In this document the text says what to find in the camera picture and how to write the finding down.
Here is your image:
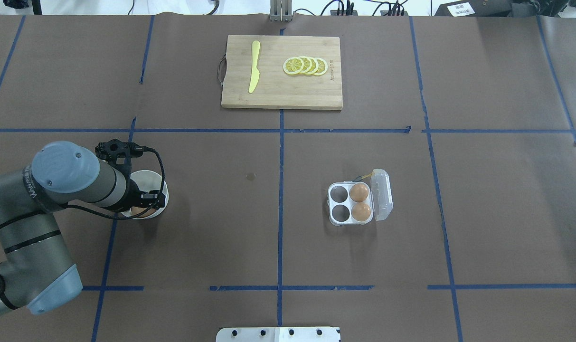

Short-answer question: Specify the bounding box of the wooden cutting board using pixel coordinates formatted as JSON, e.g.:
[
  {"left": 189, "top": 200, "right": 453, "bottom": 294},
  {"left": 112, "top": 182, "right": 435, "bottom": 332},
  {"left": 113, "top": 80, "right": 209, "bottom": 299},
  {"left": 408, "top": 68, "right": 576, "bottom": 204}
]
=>
[{"left": 221, "top": 35, "right": 343, "bottom": 111}]

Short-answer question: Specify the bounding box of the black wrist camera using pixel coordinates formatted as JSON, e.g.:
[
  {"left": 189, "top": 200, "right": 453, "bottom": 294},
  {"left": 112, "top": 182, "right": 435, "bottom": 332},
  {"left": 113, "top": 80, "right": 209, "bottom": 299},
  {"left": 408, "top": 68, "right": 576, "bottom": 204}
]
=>
[{"left": 94, "top": 139, "right": 144, "bottom": 169}]

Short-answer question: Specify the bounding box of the yellow plastic knife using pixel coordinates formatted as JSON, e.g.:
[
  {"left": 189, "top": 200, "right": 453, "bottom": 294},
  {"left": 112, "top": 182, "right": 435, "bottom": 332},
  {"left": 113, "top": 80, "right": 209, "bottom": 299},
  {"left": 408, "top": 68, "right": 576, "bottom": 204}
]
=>
[{"left": 248, "top": 40, "right": 260, "bottom": 94}]

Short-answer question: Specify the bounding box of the aluminium frame post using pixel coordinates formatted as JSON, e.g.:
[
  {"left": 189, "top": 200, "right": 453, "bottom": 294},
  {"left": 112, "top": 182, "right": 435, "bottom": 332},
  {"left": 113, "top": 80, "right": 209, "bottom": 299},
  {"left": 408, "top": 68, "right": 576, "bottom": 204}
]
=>
[{"left": 270, "top": 0, "right": 293, "bottom": 22}]

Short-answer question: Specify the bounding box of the brown egg from bowl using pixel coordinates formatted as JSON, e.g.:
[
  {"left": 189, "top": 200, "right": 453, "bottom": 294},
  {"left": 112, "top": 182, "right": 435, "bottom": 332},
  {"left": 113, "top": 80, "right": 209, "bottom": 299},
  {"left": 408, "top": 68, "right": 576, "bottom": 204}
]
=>
[{"left": 128, "top": 207, "right": 158, "bottom": 219}]

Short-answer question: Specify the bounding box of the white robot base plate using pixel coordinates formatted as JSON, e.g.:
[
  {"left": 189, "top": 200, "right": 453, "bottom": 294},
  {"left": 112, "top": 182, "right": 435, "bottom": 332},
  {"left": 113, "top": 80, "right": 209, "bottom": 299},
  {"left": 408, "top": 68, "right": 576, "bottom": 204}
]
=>
[{"left": 216, "top": 326, "right": 341, "bottom": 342}]

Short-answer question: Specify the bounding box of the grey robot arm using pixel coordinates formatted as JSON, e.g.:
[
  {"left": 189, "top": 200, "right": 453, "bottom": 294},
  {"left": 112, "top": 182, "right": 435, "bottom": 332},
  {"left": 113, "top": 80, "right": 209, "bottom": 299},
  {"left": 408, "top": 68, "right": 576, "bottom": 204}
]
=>
[{"left": 0, "top": 139, "right": 167, "bottom": 317}]

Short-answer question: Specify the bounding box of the white round bowl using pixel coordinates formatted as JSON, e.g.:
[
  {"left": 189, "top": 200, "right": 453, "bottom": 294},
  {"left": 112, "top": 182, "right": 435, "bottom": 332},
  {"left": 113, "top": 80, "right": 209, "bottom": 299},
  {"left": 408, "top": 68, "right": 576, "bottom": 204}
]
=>
[{"left": 120, "top": 170, "right": 169, "bottom": 219}]

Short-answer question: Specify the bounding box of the front lemon slice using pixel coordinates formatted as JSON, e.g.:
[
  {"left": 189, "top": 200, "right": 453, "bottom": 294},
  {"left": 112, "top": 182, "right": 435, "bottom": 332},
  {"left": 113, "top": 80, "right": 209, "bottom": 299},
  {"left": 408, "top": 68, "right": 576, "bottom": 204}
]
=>
[{"left": 282, "top": 57, "right": 305, "bottom": 75}]

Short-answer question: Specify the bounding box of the back lemon slice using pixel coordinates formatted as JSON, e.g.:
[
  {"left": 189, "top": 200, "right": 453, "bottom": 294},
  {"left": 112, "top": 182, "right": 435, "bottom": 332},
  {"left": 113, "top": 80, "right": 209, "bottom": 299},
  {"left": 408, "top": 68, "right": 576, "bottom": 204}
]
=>
[{"left": 312, "top": 57, "right": 328, "bottom": 76}]

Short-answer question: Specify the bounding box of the lower brown egg in box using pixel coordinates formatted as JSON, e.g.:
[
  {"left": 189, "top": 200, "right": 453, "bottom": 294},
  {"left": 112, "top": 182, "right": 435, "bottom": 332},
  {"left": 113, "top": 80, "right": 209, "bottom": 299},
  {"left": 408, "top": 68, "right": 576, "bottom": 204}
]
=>
[{"left": 351, "top": 203, "right": 372, "bottom": 222}]

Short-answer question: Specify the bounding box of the lemon slice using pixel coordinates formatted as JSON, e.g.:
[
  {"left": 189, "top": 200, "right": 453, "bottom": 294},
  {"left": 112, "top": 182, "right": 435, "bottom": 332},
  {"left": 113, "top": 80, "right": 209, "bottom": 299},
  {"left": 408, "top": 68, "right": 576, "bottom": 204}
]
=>
[
  {"left": 304, "top": 57, "right": 319, "bottom": 75},
  {"left": 282, "top": 57, "right": 305, "bottom": 75},
  {"left": 312, "top": 57, "right": 328, "bottom": 76},
  {"left": 298, "top": 56, "right": 312, "bottom": 74}
]

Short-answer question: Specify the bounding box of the upper brown egg in box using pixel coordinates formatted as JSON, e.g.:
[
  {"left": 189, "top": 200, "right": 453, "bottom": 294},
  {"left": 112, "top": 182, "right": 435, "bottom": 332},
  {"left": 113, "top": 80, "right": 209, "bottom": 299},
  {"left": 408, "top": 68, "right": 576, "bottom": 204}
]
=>
[{"left": 349, "top": 182, "right": 370, "bottom": 203}]

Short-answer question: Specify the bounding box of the brown egg in box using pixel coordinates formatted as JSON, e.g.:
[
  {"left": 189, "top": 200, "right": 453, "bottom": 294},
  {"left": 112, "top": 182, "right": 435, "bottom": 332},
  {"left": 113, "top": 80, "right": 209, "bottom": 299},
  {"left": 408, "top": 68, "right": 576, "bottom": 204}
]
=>
[
  {"left": 351, "top": 203, "right": 372, "bottom": 222},
  {"left": 349, "top": 182, "right": 370, "bottom": 203}
]

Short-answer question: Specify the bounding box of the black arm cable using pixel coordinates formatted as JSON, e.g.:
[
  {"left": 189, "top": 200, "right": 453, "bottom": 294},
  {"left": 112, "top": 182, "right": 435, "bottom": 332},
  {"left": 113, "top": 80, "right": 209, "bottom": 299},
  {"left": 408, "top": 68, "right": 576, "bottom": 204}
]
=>
[{"left": 0, "top": 146, "right": 167, "bottom": 304}]

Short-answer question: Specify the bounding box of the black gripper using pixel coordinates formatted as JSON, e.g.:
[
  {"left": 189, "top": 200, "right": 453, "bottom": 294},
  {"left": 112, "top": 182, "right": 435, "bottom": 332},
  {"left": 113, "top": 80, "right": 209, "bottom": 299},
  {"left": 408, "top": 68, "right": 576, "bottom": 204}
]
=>
[{"left": 124, "top": 189, "right": 168, "bottom": 210}]

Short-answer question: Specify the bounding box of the clear plastic egg box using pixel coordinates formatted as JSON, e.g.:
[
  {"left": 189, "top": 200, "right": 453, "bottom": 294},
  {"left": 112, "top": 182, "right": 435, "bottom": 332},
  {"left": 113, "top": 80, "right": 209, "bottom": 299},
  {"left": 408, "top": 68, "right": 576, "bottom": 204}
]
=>
[{"left": 327, "top": 169, "right": 394, "bottom": 227}]

